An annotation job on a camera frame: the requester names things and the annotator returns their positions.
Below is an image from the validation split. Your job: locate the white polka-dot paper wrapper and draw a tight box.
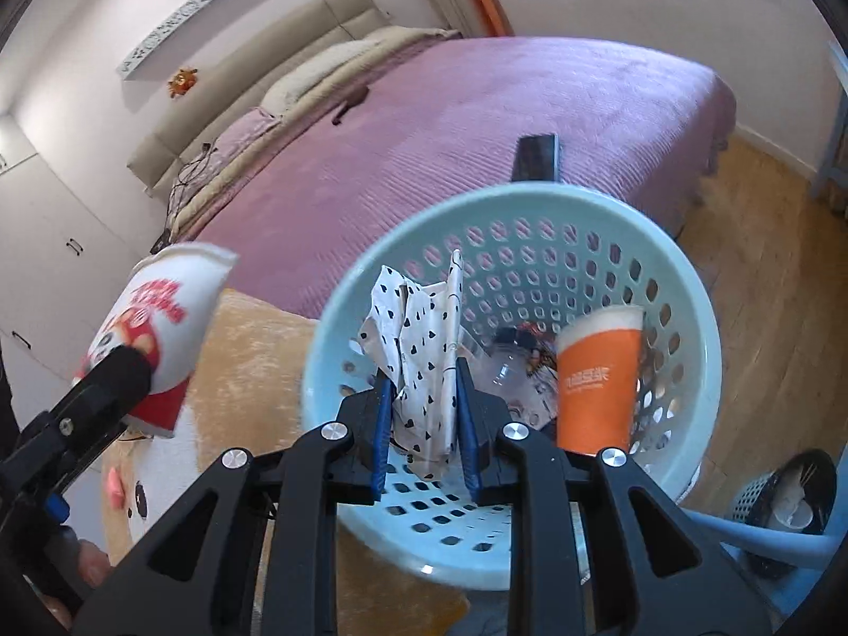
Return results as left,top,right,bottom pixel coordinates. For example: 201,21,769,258
358,248,469,482

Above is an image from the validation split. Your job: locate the bed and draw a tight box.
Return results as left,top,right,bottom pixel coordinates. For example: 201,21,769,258
126,0,738,340

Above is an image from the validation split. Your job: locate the black cable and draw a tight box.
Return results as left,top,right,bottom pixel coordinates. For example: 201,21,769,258
151,142,220,257

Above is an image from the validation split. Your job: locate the light blue plastic chair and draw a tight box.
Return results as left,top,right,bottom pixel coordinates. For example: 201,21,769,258
689,509,837,579

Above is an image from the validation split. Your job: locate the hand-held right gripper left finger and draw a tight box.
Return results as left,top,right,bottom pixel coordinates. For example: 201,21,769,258
73,374,399,636

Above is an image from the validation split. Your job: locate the person's left hand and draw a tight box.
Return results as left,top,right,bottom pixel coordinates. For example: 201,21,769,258
43,525,113,630

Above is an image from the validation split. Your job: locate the light blue plastic basket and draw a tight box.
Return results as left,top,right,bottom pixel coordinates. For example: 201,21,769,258
301,183,723,593

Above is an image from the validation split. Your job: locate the dark brown object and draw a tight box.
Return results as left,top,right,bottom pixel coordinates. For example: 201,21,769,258
331,85,373,127

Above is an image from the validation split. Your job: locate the beige pillow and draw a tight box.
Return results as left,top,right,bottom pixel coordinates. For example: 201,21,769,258
258,40,393,117

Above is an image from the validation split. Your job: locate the colourful snack wrapper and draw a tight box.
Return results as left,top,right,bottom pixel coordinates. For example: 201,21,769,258
517,321,566,429

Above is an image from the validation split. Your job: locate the black remote control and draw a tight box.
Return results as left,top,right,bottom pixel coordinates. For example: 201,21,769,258
510,134,561,184

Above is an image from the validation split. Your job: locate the purple bedspread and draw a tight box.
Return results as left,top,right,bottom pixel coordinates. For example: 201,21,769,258
175,36,738,340

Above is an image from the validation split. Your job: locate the clear plastic bottle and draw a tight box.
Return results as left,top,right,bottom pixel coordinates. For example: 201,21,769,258
473,328,564,413

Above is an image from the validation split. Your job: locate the white wardrobe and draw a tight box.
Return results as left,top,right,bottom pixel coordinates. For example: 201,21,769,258
0,116,168,544

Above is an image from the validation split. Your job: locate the red and white paper cup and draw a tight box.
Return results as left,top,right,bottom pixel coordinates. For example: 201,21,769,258
72,243,240,440

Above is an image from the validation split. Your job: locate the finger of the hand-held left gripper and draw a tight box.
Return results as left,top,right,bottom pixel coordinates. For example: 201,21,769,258
0,343,155,499

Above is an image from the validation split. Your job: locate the beige padded headboard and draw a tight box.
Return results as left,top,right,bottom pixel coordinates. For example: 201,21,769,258
126,0,393,198

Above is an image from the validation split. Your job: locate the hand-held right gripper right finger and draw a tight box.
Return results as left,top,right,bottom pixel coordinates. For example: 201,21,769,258
456,371,776,636

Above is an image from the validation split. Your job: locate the black plastic basket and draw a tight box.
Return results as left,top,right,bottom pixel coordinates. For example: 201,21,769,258
725,449,840,581

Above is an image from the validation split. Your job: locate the orange plush toy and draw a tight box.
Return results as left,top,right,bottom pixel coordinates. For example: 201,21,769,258
165,66,200,101

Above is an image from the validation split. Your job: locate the orange paper cup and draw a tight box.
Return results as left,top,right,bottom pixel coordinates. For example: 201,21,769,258
553,305,646,457

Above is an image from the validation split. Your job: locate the round beige brown rug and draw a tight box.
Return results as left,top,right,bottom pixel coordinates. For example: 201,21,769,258
102,288,473,636

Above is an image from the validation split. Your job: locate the pink pillow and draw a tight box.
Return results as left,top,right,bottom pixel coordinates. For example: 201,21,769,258
178,109,284,216

